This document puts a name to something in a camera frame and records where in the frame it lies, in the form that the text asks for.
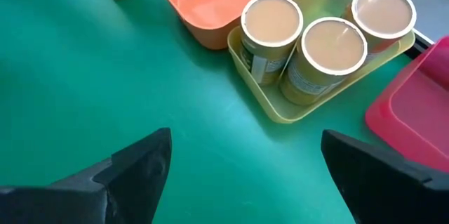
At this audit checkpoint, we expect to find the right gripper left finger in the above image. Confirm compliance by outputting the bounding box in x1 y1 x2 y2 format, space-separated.
0 127 173 224

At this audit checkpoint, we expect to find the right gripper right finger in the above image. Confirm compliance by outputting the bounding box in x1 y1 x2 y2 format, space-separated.
321 129 449 224

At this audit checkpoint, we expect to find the cardboard tube spice can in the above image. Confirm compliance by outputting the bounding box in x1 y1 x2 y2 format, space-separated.
279 16 368 107
340 0 417 64
240 0 304 87

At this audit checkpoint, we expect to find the pink plastic bin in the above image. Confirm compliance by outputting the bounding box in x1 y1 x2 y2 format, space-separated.
364 35 449 174

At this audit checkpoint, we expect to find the green table mat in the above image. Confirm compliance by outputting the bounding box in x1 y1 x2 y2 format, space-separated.
0 0 413 224

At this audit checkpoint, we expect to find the yellow plastic bin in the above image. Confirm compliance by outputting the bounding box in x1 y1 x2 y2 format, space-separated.
227 0 417 125

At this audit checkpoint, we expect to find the orange plastic bin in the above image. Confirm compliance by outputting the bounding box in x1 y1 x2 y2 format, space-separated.
149 0 316 51

